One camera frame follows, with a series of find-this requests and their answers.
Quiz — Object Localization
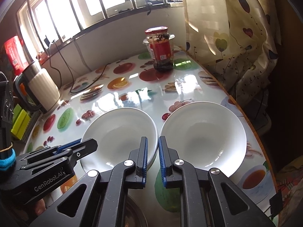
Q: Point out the white striped bowl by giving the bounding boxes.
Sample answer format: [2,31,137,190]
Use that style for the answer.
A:
[80,108,159,172]
[161,101,247,177]

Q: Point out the left hand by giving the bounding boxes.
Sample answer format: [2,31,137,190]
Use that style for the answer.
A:
[33,199,46,216]

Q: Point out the black white zigzag box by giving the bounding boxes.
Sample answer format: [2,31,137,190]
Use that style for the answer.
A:
[22,111,42,143]

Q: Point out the lower yellow-green box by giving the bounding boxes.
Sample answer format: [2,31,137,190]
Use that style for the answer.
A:
[11,110,30,140]

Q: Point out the upper green box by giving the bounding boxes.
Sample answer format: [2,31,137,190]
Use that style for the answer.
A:
[13,104,22,124]

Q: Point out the white electric kettle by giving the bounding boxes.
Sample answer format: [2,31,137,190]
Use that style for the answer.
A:
[13,61,61,114]

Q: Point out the fruit print tablecloth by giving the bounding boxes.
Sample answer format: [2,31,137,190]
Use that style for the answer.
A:
[26,51,276,226]

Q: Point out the red snack package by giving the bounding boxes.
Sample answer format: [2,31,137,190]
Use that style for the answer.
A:
[4,35,29,76]

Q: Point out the red label sauce jar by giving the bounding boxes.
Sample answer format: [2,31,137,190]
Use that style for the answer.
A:
[145,26,174,72]

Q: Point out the heart pattern curtain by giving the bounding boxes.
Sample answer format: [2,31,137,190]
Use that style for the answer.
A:
[182,0,280,107]

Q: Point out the black power cable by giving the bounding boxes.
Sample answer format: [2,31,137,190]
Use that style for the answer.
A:
[48,38,112,94]

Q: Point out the window frame with bars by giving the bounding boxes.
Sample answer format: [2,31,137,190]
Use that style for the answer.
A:
[17,0,182,58]

